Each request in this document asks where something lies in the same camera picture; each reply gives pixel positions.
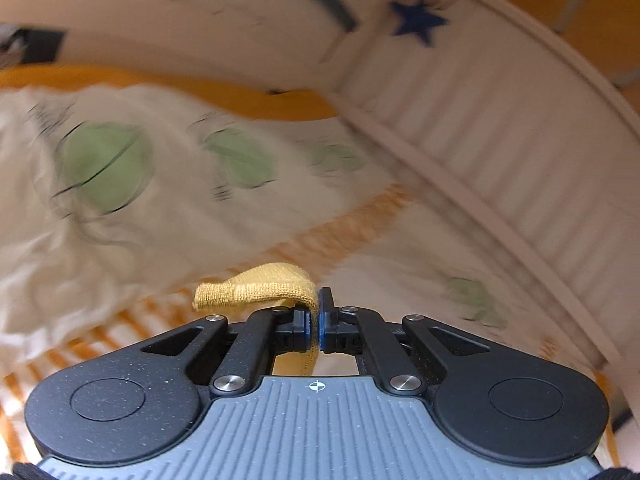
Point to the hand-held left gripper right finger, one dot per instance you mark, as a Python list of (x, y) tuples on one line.
[(325, 331)]

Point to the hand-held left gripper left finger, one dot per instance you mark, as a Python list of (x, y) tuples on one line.
[(301, 331)]

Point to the mustard yellow knit garment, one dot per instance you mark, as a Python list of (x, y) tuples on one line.
[(260, 285)]

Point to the white blanket with green print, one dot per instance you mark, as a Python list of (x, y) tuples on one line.
[(165, 220)]

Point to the orange bed sheet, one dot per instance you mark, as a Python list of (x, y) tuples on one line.
[(165, 82)]

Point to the white bumper with blue star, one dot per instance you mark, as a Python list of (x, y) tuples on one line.
[(417, 20)]

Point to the dark object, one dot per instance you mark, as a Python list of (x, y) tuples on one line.
[(35, 47)]

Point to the white slatted bed rail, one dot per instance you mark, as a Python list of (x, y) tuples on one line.
[(480, 125)]

